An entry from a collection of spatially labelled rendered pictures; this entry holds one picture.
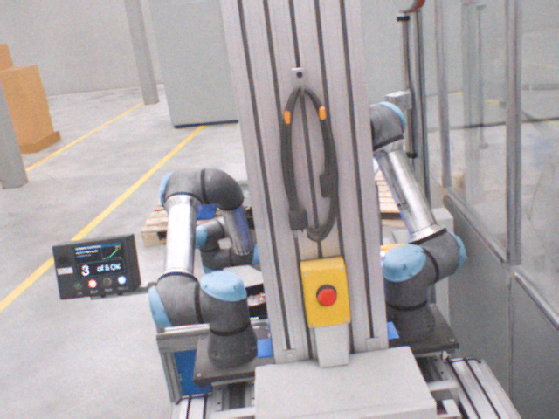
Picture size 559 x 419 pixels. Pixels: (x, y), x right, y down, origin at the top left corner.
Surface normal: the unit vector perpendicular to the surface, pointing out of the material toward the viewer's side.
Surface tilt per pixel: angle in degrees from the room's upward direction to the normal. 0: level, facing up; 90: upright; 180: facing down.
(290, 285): 90
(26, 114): 90
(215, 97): 90
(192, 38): 90
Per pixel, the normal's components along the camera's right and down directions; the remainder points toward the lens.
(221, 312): -0.03, 0.34
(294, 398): -0.13, -0.93
